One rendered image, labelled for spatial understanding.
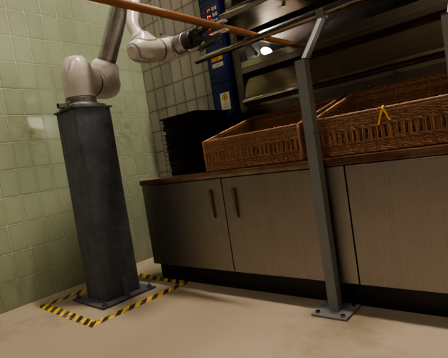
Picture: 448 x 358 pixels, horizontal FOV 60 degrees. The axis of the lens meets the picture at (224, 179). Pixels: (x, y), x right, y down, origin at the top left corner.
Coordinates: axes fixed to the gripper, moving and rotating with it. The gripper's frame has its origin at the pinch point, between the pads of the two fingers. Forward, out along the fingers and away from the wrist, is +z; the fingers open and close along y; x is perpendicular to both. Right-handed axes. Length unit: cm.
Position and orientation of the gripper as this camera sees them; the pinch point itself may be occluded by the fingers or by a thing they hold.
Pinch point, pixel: (220, 27)
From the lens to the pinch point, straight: 180.6
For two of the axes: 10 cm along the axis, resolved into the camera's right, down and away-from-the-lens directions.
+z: 7.6, -0.8, -6.5
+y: 1.5, 9.9, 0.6
